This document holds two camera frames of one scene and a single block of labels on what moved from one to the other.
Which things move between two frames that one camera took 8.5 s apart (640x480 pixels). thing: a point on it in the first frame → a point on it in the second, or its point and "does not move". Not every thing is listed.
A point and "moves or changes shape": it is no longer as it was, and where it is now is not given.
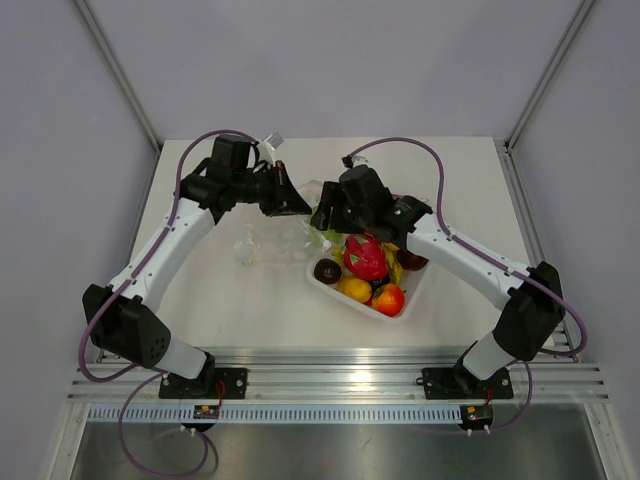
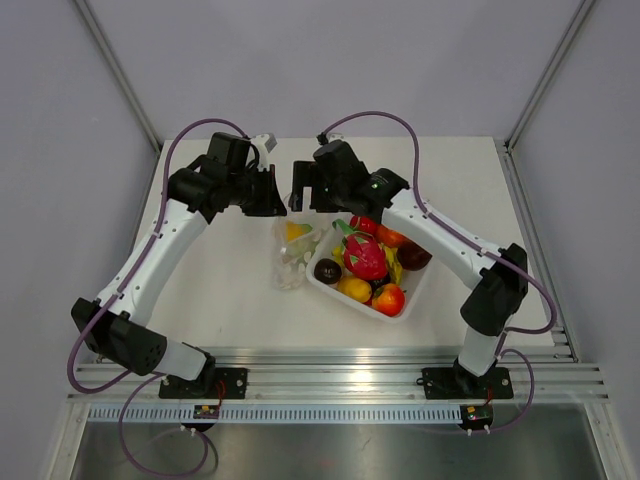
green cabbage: x=336 y=238 → x=302 y=249
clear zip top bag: x=287 y=240 moves or changes shape
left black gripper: x=284 y=199 does not move
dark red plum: x=411 y=261 does not move
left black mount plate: x=208 y=383 does not move
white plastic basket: x=412 y=282 does not move
